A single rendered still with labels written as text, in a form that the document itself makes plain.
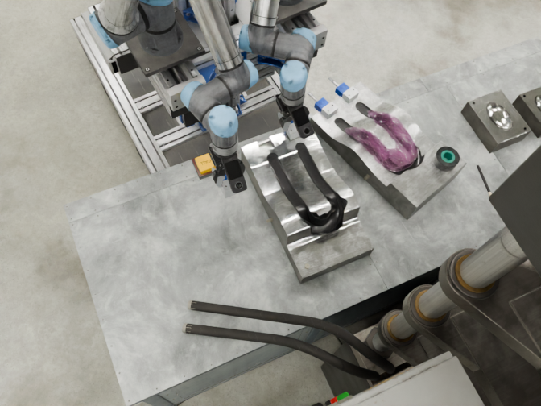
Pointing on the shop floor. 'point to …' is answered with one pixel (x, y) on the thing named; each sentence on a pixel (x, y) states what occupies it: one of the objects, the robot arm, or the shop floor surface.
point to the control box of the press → (419, 387)
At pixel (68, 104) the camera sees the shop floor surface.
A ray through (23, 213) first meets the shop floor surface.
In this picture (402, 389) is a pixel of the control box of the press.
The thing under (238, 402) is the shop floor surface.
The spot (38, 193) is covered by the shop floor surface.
